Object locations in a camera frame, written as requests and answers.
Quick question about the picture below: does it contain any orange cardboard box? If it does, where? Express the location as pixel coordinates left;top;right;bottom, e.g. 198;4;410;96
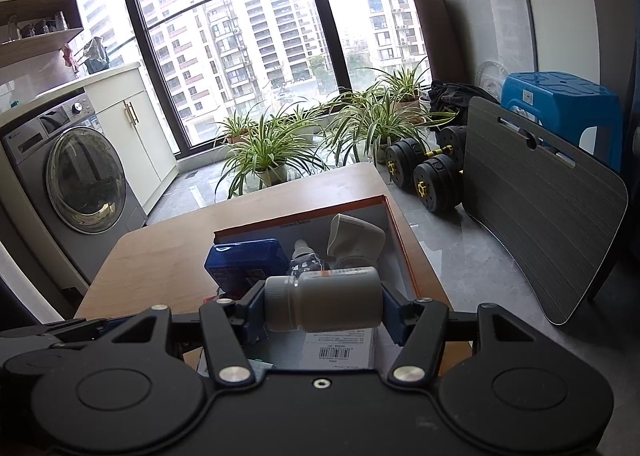
197;193;419;379

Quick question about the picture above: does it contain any rolled brown mat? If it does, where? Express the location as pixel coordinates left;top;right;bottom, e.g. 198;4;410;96
412;0;454;87

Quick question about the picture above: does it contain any grey wood-grain lap board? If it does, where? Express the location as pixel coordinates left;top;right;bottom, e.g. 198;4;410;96
462;96;629;326

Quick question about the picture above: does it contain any white cabinet with gold handles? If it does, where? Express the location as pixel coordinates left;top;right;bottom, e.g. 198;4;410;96
74;61;179;218

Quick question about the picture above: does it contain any row of small glass bottles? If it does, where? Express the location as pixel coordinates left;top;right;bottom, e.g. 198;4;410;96
7;11;69;43

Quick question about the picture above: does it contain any blue plastic stool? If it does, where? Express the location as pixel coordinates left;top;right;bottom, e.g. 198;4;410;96
501;71;624;173

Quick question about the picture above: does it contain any blue-green plastic bag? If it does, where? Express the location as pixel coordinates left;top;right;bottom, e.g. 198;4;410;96
82;36;111;75

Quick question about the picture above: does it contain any spider plant in terracotta pot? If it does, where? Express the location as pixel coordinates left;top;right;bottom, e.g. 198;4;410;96
214;111;257;145
369;60;432;103

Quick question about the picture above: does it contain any black-framed window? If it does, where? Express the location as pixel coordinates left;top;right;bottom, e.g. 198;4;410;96
72;0;437;158

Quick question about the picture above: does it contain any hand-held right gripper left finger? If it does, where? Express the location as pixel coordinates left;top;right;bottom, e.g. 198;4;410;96
100;281;267;384

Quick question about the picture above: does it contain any black dumbbell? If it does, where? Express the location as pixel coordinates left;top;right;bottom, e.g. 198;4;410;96
412;152;467;213
384;125;469;188

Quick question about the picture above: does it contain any white pill bottle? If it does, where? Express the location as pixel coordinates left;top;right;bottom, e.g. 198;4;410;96
264;266;384;333

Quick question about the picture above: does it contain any large spider plant white pot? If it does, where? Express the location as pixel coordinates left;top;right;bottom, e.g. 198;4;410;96
215;110;332;199

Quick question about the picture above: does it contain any blue box with picture label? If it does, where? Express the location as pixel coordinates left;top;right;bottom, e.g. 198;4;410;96
203;237;292;298

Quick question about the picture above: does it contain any wall shelf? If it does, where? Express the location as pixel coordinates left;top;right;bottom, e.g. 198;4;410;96
0;0;84;70

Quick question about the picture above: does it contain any clear glass bottle white cap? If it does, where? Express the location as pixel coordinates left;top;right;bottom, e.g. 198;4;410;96
289;238;332;278

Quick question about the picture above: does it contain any white fan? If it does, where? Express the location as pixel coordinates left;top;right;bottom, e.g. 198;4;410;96
477;61;512;103

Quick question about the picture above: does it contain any grey front-load washing machine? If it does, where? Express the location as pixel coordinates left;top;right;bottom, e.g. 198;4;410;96
0;91;149;283

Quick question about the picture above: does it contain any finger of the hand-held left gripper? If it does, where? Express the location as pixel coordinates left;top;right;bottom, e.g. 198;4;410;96
50;316;146;344

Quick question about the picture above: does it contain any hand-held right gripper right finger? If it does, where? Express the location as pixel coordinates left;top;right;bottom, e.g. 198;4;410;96
382;282;543;384

